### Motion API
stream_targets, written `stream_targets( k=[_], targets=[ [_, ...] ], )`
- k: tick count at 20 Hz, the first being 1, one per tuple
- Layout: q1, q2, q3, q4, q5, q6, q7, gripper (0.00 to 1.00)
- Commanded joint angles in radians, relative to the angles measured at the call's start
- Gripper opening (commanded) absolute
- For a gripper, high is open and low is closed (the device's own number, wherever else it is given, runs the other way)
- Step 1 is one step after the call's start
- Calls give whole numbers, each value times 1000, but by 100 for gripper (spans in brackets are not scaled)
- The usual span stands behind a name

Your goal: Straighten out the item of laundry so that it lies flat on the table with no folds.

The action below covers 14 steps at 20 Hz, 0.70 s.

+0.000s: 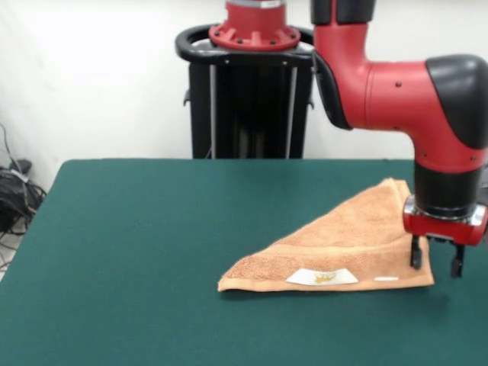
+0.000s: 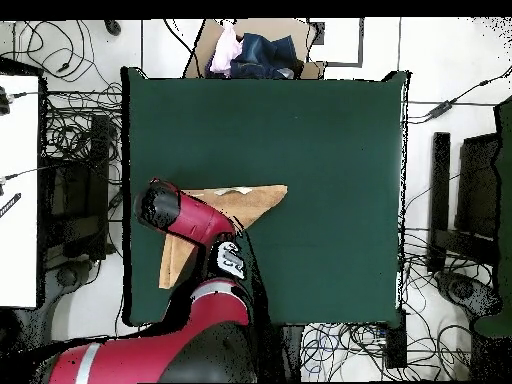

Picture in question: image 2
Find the tan terry towel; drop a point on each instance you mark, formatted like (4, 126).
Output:
(248, 204)

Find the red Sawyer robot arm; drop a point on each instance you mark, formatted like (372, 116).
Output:
(200, 224)

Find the black flat case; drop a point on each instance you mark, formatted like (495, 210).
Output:
(478, 188)

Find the black flat strip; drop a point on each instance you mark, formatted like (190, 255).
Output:
(10, 204)

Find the dark green table cloth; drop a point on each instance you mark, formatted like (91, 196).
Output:
(340, 160)

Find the blue denim jeans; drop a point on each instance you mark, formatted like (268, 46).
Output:
(264, 56)

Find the pale pink garment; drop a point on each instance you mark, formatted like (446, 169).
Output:
(224, 52)

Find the brown cardboard box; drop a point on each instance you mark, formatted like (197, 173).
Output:
(204, 48)

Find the black equipment stand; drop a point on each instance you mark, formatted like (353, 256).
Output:
(80, 200)

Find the black upright bar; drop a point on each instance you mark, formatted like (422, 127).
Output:
(440, 192)

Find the black power strip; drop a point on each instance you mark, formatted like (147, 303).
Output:
(396, 344)

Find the dark round floor stand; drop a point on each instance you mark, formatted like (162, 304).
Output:
(68, 276)
(464, 290)

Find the black oval device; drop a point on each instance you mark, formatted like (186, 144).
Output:
(113, 27)

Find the white desk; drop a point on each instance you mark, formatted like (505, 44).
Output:
(18, 192)

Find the green hanging cloth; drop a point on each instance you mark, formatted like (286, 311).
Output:
(504, 200)

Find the small black desk device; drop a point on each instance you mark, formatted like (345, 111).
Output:
(4, 104)

